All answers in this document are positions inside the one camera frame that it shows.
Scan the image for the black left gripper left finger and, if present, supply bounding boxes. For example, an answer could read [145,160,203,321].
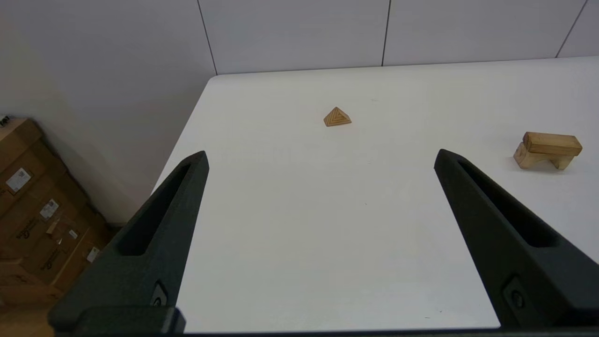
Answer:
[48,150,210,334]

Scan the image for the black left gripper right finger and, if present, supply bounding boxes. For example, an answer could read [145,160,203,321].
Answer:
[434,149,599,331]

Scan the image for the arched wooden building block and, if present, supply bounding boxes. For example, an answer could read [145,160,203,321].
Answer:
[513,142,576,171]

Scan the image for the rectangular wooden building block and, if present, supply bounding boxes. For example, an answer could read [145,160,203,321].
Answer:
[522,132,584,157]

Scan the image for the triangular wooden building block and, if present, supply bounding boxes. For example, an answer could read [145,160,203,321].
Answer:
[323,107,352,127]

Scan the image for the small plain cardboard box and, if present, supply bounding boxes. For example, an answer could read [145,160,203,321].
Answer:
[0,260,64,308]

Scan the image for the large cardboard box with labels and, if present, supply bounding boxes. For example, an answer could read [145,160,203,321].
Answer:
[0,118,114,293]

